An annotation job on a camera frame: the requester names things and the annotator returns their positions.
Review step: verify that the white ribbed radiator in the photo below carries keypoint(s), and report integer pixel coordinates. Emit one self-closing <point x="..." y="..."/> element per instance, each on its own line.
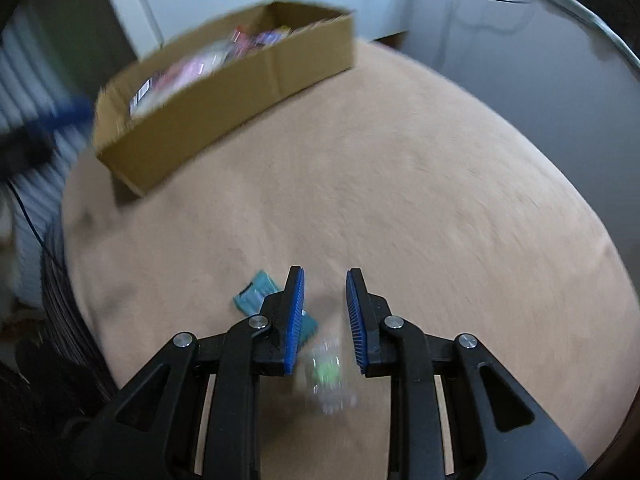
<point x="30" y="85"/>

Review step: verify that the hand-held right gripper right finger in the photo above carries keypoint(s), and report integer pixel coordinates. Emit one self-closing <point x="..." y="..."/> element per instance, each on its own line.
<point x="356" y="320"/>

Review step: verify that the teal snack packet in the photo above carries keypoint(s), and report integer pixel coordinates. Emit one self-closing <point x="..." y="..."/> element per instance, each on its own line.
<point x="255" y="292"/>

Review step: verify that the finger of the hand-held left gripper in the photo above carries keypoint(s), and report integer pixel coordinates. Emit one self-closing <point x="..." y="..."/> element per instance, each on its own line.
<point x="70" y="110"/>

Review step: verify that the pile of snack packets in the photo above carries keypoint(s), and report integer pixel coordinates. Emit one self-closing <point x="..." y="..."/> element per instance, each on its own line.
<point x="200" y="67"/>

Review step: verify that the cardboard box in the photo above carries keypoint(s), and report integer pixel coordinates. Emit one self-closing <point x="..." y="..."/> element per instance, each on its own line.
<point x="240" y="90"/>

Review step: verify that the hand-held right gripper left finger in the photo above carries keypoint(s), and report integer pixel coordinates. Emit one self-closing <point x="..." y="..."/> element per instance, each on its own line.
<point x="295" y="320"/>

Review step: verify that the clear green snack packet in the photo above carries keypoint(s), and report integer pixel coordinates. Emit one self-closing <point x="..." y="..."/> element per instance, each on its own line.
<point x="327" y="375"/>

